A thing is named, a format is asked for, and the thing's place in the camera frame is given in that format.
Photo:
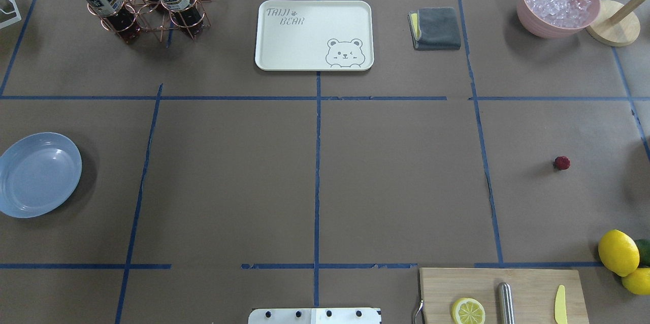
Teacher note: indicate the red strawberry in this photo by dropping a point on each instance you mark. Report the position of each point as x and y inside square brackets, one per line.
[561, 163]

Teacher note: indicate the blue round plate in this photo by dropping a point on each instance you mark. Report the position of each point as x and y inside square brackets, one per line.
[38, 174]

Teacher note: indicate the cream bear tray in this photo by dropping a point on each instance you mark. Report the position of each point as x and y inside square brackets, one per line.
[311, 35]

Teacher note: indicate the grey folded cloth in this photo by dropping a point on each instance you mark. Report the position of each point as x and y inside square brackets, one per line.
[434, 29]

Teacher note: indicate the halved lemon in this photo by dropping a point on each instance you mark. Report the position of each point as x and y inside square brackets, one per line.
[468, 310]

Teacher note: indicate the wooden cutting board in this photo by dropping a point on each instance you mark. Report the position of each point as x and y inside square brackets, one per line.
[533, 290]

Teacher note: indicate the dark drink bottle left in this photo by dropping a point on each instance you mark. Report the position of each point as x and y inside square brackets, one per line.
[106, 4]

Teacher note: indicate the pink bowl with ice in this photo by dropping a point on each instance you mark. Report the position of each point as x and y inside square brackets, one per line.
[555, 19]

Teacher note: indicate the yellow plastic knife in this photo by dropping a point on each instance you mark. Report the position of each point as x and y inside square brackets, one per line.
[560, 308]

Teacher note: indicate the wooden round stand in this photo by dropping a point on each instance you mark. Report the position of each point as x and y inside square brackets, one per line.
[619, 22]

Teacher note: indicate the whole yellow lemon upper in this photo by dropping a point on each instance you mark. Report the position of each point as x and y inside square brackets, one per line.
[618, 253]

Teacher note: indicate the whole yellow lemon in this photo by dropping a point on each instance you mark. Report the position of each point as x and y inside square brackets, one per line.
[618, 253]
[637, 282]

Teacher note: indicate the green lime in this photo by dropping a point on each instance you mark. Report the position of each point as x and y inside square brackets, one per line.
[643, 246]

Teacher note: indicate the whole yellow lemon lower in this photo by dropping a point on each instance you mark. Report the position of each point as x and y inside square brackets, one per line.
[637, 282]

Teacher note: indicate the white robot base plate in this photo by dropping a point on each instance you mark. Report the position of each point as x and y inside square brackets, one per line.
[316, 315]

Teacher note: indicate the steel knife handle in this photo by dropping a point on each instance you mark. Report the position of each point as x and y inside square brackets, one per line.
[505, 297]

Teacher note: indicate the white wire rack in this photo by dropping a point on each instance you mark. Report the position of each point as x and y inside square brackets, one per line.
[10, 13]

